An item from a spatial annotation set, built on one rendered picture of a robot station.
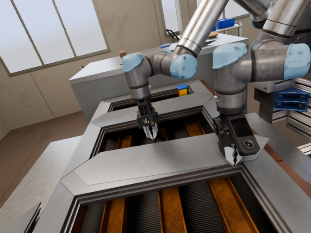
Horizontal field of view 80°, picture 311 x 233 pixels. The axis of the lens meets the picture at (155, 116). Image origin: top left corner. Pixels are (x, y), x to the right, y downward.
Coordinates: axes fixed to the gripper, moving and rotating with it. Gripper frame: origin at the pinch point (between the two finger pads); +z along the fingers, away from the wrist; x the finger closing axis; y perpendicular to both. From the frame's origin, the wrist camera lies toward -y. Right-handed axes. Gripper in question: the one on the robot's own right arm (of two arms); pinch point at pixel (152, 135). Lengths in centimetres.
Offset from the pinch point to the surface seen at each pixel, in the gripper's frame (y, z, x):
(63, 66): -276, -3, -150
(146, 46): -299, -1, 3
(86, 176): 16.3, 0.8, -26.2
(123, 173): 18.7, 0.8, -11.6
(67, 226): 34.1, 2.2, -27.4
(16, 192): 6, 11, -67
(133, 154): 9.4, 0.8, -8.5
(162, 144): 6.4, 0.8, 3.5
